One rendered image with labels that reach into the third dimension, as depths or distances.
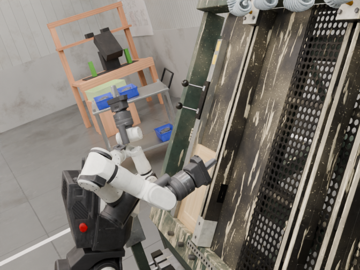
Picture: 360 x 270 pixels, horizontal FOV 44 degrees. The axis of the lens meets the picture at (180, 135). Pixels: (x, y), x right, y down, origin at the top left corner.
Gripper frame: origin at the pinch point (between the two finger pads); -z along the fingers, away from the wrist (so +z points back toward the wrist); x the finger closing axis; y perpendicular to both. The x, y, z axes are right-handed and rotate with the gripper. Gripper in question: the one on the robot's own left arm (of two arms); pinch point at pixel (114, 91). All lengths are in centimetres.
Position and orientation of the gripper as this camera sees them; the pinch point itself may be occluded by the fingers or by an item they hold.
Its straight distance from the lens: 224.4
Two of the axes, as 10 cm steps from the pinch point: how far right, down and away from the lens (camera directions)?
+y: -6.0, 2.1, -7.7
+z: 2.9, 9.6, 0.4
